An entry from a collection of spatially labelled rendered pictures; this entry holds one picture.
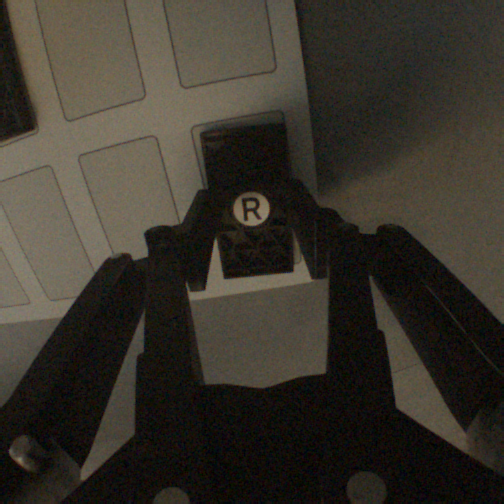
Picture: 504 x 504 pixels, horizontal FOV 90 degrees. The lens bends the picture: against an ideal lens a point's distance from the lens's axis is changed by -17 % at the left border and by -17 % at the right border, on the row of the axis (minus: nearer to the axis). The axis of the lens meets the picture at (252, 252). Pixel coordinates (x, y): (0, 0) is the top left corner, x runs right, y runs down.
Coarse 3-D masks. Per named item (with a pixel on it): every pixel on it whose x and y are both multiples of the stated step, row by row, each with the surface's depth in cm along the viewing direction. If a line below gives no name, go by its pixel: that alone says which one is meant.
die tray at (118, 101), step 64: (64, 0) 13; (128, 0) 14; (192, 0) 14; (256, 0) 14; (64, 64) 15; (128, 64) 15; (192, 64) 16; (256, 64) 16; (64, 128) 17; (128, 128) 17; (192, 128) 17; (0, 192) 18; (64, 192) 19; (128, 192) 19; (192, 192) 19; (0, 256) 21; (64, 256) 21; (0, 320) 24
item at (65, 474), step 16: (16, 448) 5; (32, 448) 5; (48, 448) 5; (32, 464) 5; (48, 464) 5; (64, 464) 5; (16, 480) 5; (32, 480) 5; (48, 480) 5; (64, 480) 5; (0, 496) 4; (16, 496) 4; (32, 496) 4; (48, 496) 4; (64, 496) 5
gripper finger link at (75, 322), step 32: (128, 256) 12; (96, 288) 10; (64, 320) 8; (96, 320) 9; (128, 320) 11; (64, 352) 7; (96, 352) 8; (32, 384) 6; (64, 384) 6; (96, 384) 8; (0, 416) 5; (32, 416) 5; (64, 416) 6; (96, 416) 7; (0, 448) 5; (64, 448) 6; (0, 480) 4
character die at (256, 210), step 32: (256, 128) 16; (224, 160) 18; (256, 160) 17; (224, 192) 19; (256, 192) 18; (288, 192) 18; (224, 224) 20; (256, 224) 19; (288, 224) 19; (224, 256) 21; (256, 256) 21; (288, 256) 20
